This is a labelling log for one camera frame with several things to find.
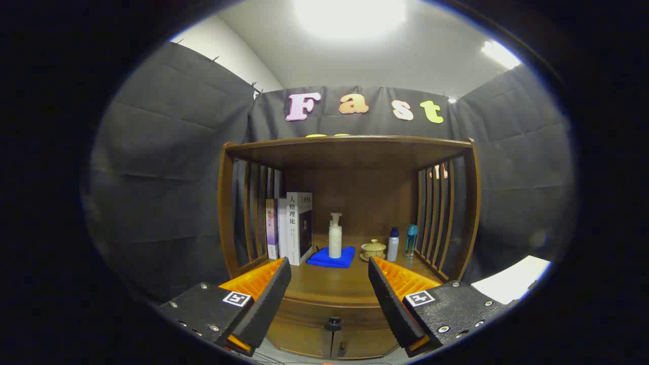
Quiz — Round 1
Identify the blue folded cloth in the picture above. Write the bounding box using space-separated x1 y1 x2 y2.
306 246 356 269

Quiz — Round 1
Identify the round ceiling light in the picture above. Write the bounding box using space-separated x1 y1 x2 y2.
294 0 406 41

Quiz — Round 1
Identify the white pump bottle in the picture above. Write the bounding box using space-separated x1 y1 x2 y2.
328 212 343 259

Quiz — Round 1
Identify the thin white book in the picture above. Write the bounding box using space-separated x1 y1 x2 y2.
277 198 289 259

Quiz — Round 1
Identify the brown wooden cabinet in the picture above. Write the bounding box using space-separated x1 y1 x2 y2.
217 135 481 360

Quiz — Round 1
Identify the thick white book dark cover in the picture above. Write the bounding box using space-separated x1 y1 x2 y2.
286 192 313 266

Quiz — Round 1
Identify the beige lidded teacup with saucer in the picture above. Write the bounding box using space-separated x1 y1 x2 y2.
360 239 387 262

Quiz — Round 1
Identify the wooden cabinet door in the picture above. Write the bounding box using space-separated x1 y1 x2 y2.
266 319 334 359
332 330 401 359

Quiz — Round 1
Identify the long ceiling light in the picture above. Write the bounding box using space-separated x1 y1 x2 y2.
481 41 522 70

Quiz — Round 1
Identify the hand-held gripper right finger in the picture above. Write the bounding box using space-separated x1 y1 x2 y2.
368 256 510 358

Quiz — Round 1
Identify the wooden drawer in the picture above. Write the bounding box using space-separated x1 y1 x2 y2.
271 297 391 331

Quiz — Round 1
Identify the wooden countertop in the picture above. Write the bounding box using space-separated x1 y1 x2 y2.
238 234 449 305

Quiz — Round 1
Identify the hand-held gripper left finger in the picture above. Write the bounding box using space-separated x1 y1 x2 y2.
160 257 293 356

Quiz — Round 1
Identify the teal clear bottle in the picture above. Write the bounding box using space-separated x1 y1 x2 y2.
404 224 419 260

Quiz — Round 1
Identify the white drawer unit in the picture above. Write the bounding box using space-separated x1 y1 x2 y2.
471 255 552 305

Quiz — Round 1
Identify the purple book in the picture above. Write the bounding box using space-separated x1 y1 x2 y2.
265 199 279 260

